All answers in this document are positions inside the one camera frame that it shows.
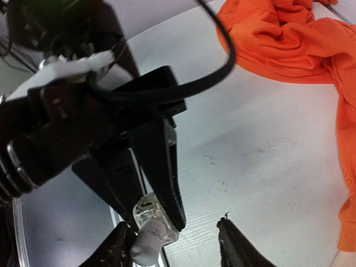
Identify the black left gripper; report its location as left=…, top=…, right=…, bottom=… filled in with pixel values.
left=1, top=81, right=186, bottom=231

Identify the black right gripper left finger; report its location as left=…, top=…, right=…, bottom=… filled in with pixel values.
left=91, top=221, right=136, bottom=266

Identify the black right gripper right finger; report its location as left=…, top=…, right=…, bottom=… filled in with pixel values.
left=217, top=213, right=275, bottom=267

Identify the white nail polish cap brush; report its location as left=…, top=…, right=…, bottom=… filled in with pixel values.
left=130, top=220, right=164, bottom=266

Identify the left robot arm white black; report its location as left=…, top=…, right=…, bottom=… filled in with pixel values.
left=1, top=1, right=186, bottom=230

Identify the orange sweatshirt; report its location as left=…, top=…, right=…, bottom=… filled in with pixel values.
left=218, top=0, right=355, bottom=252

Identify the black left camera cable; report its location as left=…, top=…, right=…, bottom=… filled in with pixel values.
left=88, top=0, right=237, bottom=105

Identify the aluminium front rail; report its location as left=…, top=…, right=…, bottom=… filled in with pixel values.
left=12, top=198, right=30, bottom=267

